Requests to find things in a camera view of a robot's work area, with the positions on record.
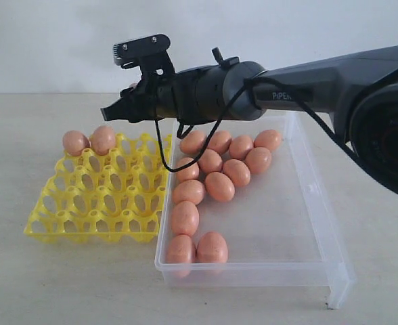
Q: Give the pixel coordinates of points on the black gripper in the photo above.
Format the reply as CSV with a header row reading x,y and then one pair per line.
x,y
151,98

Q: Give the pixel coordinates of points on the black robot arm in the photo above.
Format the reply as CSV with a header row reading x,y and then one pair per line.
x,y
353,98

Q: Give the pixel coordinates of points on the yellow plastic egg tray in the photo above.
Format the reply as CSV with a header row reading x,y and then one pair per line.
x,y
108,197

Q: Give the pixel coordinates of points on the clear plastic container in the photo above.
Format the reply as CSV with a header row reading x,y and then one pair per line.
x,y
280,229

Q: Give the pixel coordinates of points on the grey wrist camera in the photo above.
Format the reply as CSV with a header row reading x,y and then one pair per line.
x,y
128,53

